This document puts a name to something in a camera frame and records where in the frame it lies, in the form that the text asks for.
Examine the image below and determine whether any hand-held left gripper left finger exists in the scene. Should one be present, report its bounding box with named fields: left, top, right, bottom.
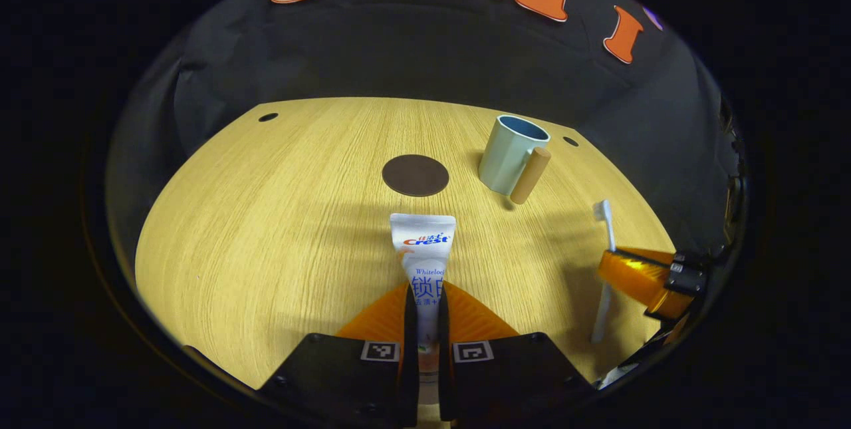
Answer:
left=256, top=281, right=420, bottom=428

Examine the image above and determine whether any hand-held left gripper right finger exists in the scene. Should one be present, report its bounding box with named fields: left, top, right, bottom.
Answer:
left=437, top=281, right=596, bottom=426

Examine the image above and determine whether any white toothbrush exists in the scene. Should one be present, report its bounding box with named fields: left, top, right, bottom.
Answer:
left=591, top=200, right=618, bottom=345

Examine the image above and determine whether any white toothpaste tube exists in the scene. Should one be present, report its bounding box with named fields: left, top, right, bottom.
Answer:
left=389, top=213, right=457, bottom=410

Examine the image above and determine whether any dark brown round coaster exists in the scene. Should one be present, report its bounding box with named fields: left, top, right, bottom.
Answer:
left=382, top=154, right=450, bottom=198

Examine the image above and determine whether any pale green cup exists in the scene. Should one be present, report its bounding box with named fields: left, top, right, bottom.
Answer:
left=478, top=114, right=552, bottom=205

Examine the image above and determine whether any black backdrop cloth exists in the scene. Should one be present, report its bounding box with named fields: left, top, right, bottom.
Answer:
left=106, top=0, right=745, bottom=257

